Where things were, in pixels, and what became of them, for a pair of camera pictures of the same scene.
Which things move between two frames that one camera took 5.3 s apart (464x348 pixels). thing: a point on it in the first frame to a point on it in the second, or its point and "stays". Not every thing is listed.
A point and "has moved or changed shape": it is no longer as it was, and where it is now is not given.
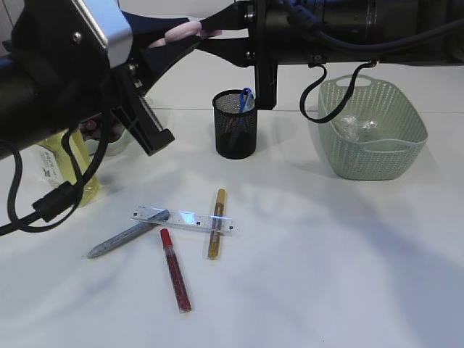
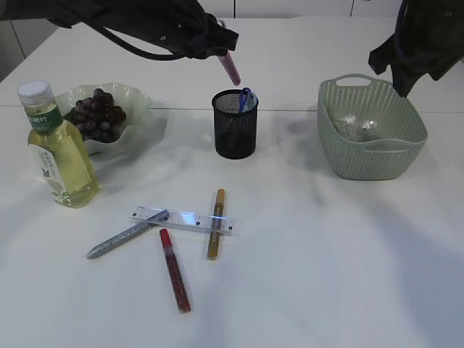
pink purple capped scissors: (185, 30) has moved or changed shape
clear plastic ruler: (216, 222) stays
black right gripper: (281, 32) to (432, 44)
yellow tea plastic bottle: (58, 167) stays
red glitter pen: (182, 298) stays
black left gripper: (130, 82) to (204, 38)
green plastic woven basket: (377, 135) stays
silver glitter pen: (162, 217) stays
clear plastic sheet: (355, 127) stays
